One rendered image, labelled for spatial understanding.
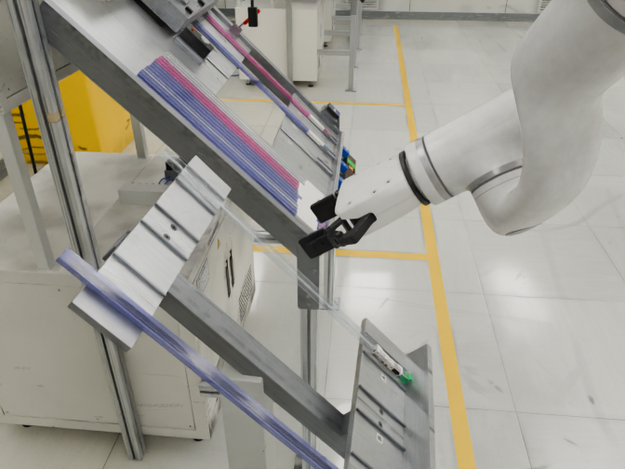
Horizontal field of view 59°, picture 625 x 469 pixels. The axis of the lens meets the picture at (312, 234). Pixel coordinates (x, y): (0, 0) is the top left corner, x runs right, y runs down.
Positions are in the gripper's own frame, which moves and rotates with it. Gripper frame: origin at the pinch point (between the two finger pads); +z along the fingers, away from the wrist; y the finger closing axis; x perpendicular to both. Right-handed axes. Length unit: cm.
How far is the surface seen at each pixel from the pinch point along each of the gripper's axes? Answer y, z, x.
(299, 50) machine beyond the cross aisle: -387, 98, 16
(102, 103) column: -225, 167, -36
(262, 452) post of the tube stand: 14.1, 21.4, 21.7
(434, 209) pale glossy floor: -191, 28, 100
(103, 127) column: -220, 174, -25
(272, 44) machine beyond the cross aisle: -385, 113, 0
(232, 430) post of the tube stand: 14.1, 22.7, 16.0
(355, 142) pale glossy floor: -274, 68, 73
